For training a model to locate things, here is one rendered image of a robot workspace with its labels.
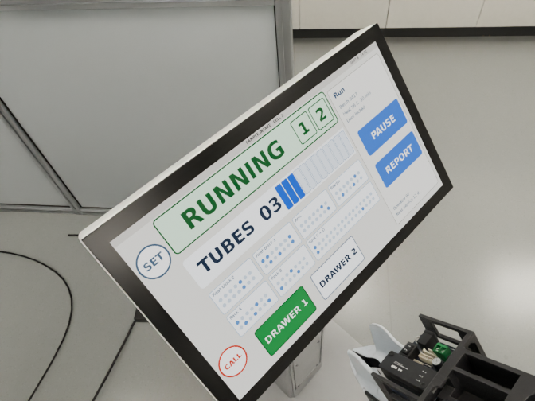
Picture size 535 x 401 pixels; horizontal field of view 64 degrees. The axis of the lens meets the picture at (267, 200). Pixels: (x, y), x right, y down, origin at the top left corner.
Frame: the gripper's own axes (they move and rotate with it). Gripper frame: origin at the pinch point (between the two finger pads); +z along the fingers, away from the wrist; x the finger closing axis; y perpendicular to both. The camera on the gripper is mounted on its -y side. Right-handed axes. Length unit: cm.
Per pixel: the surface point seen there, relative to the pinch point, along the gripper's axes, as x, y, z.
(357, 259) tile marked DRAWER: -14.2, -0.9, 15.0
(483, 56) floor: -212, -42, 121
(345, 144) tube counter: -22.4, 14.3, 15.0
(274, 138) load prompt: -12.8, 21.6, 15.0
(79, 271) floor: 22, -8, 162
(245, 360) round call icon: 7.7, 0.7, 15.0
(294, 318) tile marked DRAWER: -0.9, -0.2, 15.0
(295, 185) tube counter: -11.8, 14.6, 15.0
